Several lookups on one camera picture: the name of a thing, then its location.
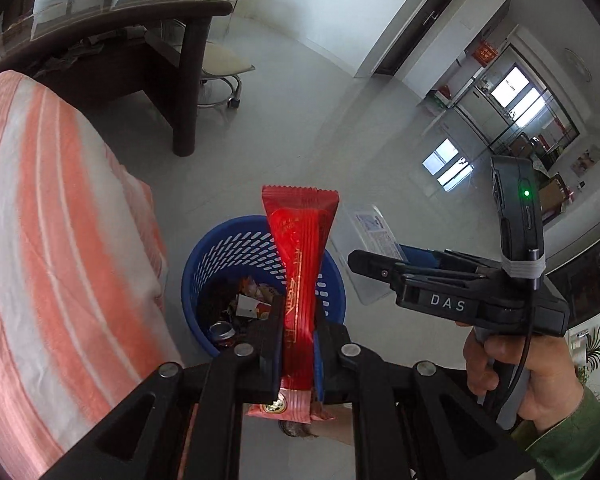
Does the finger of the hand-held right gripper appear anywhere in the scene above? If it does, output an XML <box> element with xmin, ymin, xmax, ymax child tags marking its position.
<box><xmin>347</xmin><ymin>249</ymin><xmax>406</xmax><ymax>288</ymax></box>
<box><xmin>399</xmin><ymin>244</ymin><xmax>503</xmax><ymax>278</ymax></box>

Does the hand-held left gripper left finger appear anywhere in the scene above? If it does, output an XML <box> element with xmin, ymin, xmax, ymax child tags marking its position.
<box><xmin>42</xmin><ymin>294</ymin><xmax>287</xmax><ymax>480</ymax></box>

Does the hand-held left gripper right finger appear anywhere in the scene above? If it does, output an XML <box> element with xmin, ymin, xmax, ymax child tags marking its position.
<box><xmin>312</xmin><ymin>300</ymin><xmax>536</xmax><ymax>480</ymax></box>

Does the clear plastic package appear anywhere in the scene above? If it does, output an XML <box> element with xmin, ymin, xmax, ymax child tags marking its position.
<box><xmin>330</xmin><ymin>205</ymin><xmax>411</xmax><ymax>306</ymax></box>

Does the white carton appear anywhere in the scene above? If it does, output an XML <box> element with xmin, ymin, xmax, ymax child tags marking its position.
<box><xmin>236</xmin><ymin>294</ymin><xmax>261</xmax><ymax>318</ymax></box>

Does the blue plastic waste basket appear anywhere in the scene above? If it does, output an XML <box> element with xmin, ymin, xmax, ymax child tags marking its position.
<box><xmin>181</xmin><ymin>215</ymin><xmax>347</xmax><ymax>358</ymax></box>

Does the orange and white wrapper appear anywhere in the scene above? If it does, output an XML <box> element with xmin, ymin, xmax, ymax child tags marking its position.
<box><xmin>242</xmin><ymin>279</ymin><xmax>277</xmax><ymax>302</ymax></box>

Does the red foil snack wrapper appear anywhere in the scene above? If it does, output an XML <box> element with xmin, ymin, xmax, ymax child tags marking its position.
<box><xmin>245</xmin><ymin>185</ymin><xmax>341</xmax><ymax>423</ymax></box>

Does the person's right forearm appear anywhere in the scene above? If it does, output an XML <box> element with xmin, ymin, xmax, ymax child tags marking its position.
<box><xmin>510</xmin><ymin>385</ymin><xmax>600</xmax><ymax>480</ymax></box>

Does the person's right hand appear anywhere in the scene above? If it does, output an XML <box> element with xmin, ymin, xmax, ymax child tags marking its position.
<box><xmin>462</xmin><ymin>327</ymin><xmax>588</xmax><ymax>433</ymax></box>

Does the black television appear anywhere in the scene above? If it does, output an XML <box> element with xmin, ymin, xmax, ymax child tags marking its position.
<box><xmin>545</xmin><ymin>245</ymin><xmax>600</xmax><ymax>322</ymax></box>

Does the leafy houseplant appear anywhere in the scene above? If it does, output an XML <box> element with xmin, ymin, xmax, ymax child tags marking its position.
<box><xmin>575</xmin><ymin>327</ymin><xmax>600</xmax><ymax>402</ymax></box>

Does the glass sliding door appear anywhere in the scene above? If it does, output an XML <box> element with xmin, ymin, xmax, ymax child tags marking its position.
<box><xmin>455</xmin><ymin>45</ymin><xmax>581</xmax><ymax>161</ymax></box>

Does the orange striped tablecloth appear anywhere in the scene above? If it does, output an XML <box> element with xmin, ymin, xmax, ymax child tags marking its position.
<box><xmin>0</xmin><ymin>71</ymin><xmax>183</xmax><ymax>471</ymax></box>

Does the round ceiling lamp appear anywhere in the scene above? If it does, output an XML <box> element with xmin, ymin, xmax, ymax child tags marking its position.
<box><xmin>565</xmin><ymin>49</ymin><xmax>592</xmax><ymax>81</ymax></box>

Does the dark wooden door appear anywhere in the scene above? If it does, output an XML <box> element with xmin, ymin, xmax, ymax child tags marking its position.
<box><xmin>372</xmin><ymin>0</ymin><xmax>476</xmax><ymax>77</ymax></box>

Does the white rolling stool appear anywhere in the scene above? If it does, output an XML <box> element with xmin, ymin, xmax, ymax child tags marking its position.
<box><xmin>197</xmin><ymin>42</ymin><xmax>256</xmax><ymax>110</ymax></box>

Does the dark wooden coffee table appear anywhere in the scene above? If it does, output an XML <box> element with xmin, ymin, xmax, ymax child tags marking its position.
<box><xmin>0</xmin><ymin>0</ymin><xmax>233</xmax><ymax>157</ymax></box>

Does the black cable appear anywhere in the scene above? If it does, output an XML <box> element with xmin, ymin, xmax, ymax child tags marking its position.
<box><xmin>480</xmin><ymin>247</ymin><xmax>543</xmax><ymax>408</ymax></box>

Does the red wall hanging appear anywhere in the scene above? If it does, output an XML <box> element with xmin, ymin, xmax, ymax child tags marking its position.
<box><xmin>472</xmin><ymin>40</ymin><xmax>501</xmax><ymax>64</ymax></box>

